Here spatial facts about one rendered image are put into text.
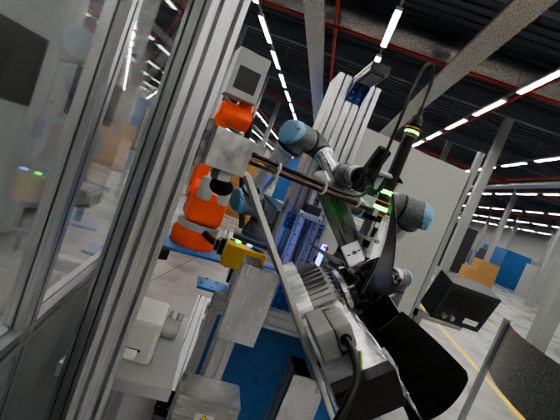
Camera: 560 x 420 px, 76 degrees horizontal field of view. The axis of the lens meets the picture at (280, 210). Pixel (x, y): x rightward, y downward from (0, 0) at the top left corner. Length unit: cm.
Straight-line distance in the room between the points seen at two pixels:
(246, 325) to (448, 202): 271
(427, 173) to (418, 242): 60
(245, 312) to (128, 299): 36
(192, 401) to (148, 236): 46
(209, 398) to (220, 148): 59
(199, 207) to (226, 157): 429
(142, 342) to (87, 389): 22
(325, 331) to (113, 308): 38
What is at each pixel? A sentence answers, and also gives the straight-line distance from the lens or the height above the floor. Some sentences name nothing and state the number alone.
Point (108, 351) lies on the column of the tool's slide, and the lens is 71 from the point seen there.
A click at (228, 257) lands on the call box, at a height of 102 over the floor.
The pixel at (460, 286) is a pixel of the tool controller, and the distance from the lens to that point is 173.
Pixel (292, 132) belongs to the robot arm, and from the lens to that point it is 156.
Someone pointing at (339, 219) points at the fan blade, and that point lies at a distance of 105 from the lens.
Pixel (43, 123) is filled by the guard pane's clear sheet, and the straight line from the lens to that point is 54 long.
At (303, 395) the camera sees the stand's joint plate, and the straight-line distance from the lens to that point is 108.
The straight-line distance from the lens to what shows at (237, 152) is 66.
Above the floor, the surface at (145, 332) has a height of 94.
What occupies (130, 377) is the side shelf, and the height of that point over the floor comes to 86.
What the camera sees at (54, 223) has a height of 119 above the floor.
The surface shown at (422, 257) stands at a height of 117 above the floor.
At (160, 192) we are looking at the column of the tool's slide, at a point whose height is 129.
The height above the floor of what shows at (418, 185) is 174.
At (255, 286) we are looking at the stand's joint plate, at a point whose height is 111.
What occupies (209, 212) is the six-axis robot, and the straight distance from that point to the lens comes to 496.
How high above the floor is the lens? 138
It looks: 5 degrees down
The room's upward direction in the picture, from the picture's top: 21 degrees clockwise
